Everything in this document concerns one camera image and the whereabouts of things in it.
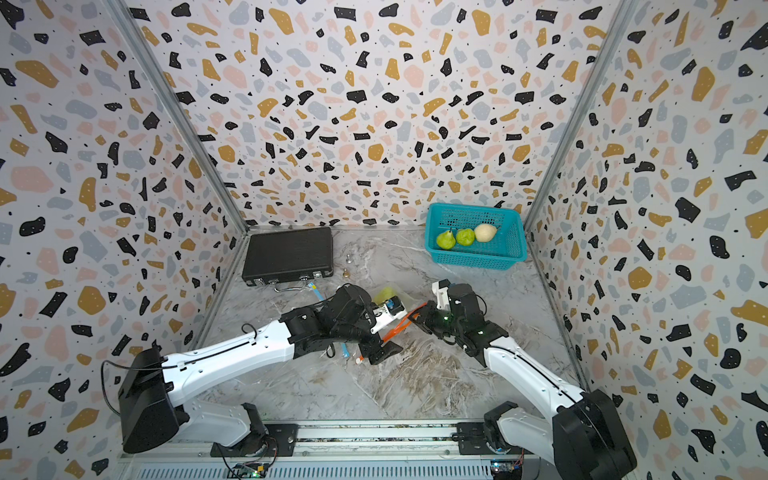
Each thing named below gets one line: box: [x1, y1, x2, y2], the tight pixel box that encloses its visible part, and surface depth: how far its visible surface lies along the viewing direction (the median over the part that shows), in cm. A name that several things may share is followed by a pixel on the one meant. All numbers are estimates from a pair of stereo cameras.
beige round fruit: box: [474, 223, 497, 243], surface depth 118 cm
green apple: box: [456, 228, 475, 246], surface depth 115 cm
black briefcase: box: [242, 227, 334, 293], surface depth 105 cm
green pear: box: [436, 230, 456, 250], surface depth 115 cm
